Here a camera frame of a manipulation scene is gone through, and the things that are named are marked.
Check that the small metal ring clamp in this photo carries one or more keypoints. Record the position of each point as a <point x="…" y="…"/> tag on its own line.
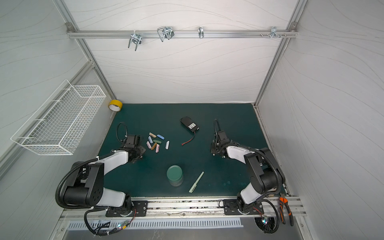
<point x="201" y="32"/>

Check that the green lidded round container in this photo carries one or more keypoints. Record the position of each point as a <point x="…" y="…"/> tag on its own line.
<point x="175" y="175"/>

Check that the metal u-bolt clamp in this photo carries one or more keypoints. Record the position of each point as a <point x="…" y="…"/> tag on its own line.
<point x="136" y="40"/>

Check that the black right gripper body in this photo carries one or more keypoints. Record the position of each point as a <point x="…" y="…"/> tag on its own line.
<point x="220" y="135"/>

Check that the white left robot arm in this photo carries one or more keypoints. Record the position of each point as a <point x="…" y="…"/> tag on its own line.
<point x="83" y="186"/>

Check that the aluminium cross rail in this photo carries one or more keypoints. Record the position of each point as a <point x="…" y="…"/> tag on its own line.
<point x="179" y="34"/>

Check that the brown orange pen cap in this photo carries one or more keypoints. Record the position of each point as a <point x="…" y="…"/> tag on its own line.
<point x="154" y="146"/>

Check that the yellow tape roll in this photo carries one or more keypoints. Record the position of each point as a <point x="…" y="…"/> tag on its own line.
<point x="115" y="105"/>

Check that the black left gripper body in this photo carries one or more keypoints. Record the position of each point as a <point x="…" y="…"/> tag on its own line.
<point x="139" y="150"/>

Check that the white wire basket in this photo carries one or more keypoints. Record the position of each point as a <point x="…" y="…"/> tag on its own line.
<point x="58" y="125"/>

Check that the black battery box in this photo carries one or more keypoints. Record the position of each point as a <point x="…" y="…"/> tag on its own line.
<point x="190" y="124"/>

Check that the light green pen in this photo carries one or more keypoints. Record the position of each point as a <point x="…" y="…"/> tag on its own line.
<point x="193" y="187"/>

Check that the metal bracket clamp right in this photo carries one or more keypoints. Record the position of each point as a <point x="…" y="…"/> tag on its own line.
<point x="274" y="33"/>

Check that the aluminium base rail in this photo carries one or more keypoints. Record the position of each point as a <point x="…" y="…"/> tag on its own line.
<point x="201" y="207"/>

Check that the light-blue pen cap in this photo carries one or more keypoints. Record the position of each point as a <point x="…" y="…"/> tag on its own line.
<point x="150" y="139"/>

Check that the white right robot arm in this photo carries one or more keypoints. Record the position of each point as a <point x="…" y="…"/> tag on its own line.
<point x="266" y="177"/>

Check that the white pink pen cap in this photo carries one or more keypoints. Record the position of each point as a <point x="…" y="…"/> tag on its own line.
<point x="148" y="145"/>

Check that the metal hook clamp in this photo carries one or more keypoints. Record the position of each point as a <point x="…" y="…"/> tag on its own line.
<point x="165" y="33"/>

